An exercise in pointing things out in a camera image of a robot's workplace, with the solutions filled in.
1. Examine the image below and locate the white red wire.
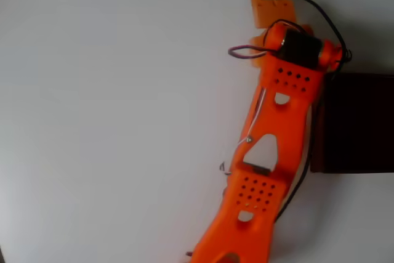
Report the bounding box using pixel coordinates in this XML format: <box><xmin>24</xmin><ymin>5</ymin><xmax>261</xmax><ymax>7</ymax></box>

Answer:
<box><xmin>235</xmin><ymin>87</ymin><xmax>268</xmax><ymax>155</ymax></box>

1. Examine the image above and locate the dark red open box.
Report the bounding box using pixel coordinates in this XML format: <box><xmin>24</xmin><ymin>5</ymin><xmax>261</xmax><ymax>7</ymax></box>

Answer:
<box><xmin>309</xmin><ymin>72</ymin><xmax>394</xmax><ymax>174</ymax></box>

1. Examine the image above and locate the long black cable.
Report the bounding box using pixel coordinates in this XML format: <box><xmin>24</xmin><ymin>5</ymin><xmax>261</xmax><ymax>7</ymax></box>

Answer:
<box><xmin>275</xmin><ymin>0</ymin><xmax>353</xmax><ymax>224</ymax></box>

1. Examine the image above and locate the purple red cable loop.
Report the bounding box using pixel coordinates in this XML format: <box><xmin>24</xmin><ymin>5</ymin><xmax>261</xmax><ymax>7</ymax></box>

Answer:
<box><xmin>227</xmin><ymin>45</ymin><xmax>269</xmax><ymax>60</ymax></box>

